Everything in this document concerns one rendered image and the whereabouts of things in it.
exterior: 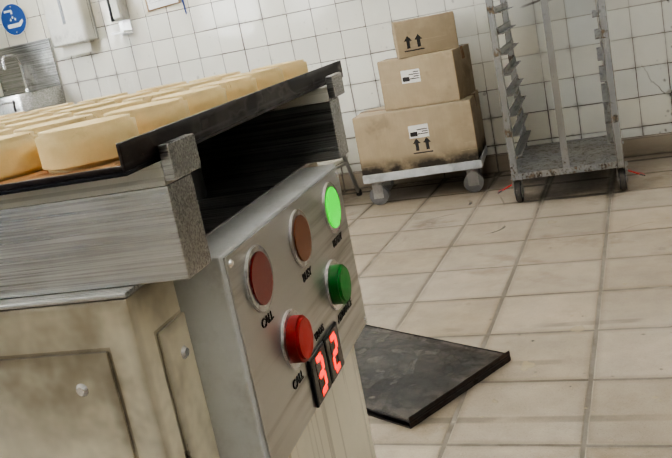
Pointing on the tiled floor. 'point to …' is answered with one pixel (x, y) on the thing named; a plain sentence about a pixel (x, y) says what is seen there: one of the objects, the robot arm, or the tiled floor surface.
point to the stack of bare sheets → (417, 373)
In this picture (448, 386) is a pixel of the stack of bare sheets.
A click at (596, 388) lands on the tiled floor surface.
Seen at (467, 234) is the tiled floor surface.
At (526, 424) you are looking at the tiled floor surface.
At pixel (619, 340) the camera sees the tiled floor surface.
